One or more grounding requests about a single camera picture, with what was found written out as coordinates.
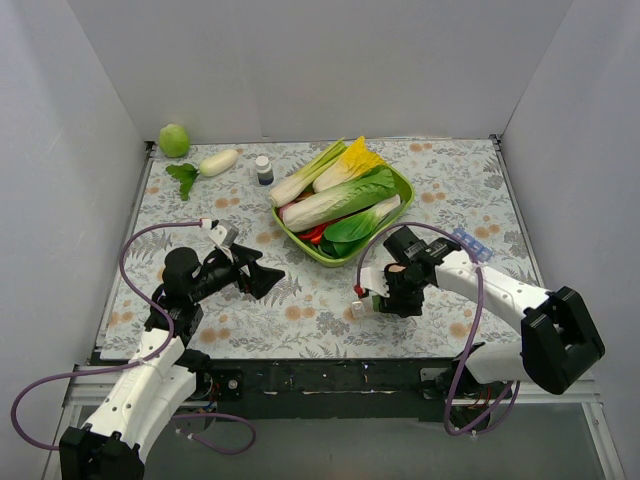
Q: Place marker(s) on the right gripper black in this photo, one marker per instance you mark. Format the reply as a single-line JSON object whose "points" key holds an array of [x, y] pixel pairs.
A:
{"points": [[400, 305]]}

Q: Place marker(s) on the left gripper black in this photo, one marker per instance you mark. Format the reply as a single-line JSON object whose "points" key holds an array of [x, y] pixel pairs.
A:
{"points": [[245, 276]]}

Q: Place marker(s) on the clear weekly pill organizer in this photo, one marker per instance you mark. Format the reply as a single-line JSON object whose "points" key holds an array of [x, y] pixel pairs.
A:
{"points": [[361, 309]]}

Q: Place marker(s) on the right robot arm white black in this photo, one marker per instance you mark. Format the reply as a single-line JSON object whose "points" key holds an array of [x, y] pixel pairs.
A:
{"points": [[558, 340]]}

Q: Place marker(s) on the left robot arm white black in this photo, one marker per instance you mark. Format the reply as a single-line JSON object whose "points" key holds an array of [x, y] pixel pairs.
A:
{"points": [[116, 439]]}

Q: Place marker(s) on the green plastic tray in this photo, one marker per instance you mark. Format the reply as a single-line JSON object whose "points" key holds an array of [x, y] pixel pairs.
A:
{"points": [[404, 190]]}

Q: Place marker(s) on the red chili peppers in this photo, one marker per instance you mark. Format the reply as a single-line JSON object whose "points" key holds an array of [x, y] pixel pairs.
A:
{"points": [[314, 236]]}

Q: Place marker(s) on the green napa cabbage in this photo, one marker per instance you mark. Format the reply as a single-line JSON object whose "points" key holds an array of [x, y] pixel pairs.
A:
{"points": [[341, 200]]}

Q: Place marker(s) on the bok choy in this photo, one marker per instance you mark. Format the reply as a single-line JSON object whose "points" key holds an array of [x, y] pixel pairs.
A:
{"points": [[344, 237]]}

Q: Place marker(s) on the white blue pill bottle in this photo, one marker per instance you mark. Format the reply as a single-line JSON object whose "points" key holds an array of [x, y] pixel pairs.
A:
{"points": [[264, 170]]}

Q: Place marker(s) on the blue pill blister pack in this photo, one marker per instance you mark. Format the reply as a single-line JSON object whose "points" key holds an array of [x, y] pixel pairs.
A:
{"points": [[482, 253]]}

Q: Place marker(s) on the leek white green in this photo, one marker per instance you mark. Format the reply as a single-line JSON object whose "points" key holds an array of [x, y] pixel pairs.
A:
{"points": [[293, 185]]}

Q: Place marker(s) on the white radish with leaves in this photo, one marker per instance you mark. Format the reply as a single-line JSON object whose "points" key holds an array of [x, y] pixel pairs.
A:
{"points": [[187, 174]]}

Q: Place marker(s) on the green round cabbage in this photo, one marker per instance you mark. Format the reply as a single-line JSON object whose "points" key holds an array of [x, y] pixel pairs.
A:
{"points": [[174, 141]]}

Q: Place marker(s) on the yellow napa cabbage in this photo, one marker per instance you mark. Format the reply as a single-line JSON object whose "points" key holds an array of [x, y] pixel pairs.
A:
{"points": [[355, 161]]}

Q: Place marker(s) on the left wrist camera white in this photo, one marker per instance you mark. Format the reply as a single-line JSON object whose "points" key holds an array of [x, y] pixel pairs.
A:
{"points": [[223, 234]]}

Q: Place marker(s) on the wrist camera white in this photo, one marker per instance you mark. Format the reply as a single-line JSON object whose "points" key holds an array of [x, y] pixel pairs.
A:
{"points": [[370, 281], [223, 234]]}

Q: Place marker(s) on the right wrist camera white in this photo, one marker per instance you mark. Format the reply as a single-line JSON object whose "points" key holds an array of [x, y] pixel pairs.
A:
{"points": [[370, 281]]}

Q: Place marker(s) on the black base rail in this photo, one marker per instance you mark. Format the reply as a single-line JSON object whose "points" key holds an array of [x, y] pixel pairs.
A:
{"points": [[279, 389]]}

